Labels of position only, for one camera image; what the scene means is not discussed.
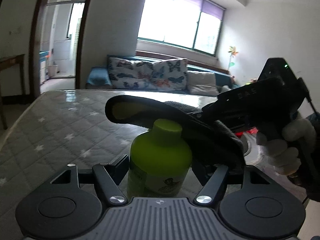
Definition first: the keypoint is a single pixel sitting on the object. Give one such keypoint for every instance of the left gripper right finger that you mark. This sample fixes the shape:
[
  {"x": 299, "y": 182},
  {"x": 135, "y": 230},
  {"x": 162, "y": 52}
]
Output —
[{"x": 213, "y": 187}]

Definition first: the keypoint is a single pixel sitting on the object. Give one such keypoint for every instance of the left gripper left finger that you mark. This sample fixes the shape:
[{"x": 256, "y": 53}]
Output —
[{"x": 107, "y": 177}]

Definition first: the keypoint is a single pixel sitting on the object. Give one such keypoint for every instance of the grey microfibre cloth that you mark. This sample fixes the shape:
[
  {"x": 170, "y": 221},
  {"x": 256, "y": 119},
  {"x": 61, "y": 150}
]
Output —
[{"x": 212, "y": 144}]

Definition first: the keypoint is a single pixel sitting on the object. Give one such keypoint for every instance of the green plastic bottle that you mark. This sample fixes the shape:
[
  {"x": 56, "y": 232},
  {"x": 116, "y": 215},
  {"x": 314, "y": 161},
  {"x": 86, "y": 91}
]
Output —
[{"x": 159, "y": 161}]

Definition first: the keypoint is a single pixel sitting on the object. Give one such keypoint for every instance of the white gloved right hand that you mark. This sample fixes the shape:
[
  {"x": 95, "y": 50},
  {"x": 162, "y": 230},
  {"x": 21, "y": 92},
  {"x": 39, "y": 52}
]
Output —
[{"x": 286, "y": 153}]

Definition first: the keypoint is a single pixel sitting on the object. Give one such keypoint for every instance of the red ribbon strips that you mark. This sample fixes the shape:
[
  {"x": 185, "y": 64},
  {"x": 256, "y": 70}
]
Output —
[{"x": 251, "y": 132}]

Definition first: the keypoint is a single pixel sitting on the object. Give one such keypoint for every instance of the black round induction cooktop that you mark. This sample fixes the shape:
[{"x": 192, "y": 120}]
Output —
[{"x": 249, "y": 144}]

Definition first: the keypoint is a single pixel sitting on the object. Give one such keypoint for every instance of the colourful pinwheel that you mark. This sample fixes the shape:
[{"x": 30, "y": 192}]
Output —
[{"x": 232, "y": 54}]

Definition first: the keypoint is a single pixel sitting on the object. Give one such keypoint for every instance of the beige cushion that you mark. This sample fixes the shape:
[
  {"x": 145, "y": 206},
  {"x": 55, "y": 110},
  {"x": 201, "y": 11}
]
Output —
[{"x": 202, "y": 83}]

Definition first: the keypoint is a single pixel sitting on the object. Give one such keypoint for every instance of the grey quilted star tablecloth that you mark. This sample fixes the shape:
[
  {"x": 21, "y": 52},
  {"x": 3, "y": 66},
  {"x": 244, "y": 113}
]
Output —
[{"x": 47, "y": 184}]

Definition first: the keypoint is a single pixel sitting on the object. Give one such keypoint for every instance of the butterfly print pillow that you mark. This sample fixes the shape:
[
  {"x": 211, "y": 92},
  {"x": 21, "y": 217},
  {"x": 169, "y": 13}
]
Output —
[{"x": 165, "y": 75}]

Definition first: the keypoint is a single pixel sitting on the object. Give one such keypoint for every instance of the blue sofa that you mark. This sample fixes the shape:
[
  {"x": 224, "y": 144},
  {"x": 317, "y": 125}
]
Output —
[{"x": 99, "y": 79}]

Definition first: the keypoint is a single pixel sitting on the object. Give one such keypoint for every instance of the white waste bin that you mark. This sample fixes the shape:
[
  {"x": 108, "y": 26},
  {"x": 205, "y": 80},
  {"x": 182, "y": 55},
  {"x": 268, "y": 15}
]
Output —
[{"x": 52, "y": 70}]

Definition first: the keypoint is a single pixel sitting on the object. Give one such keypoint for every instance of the window with green frame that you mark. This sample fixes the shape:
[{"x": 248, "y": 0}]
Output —
[{"x": 189, "y": 24}]

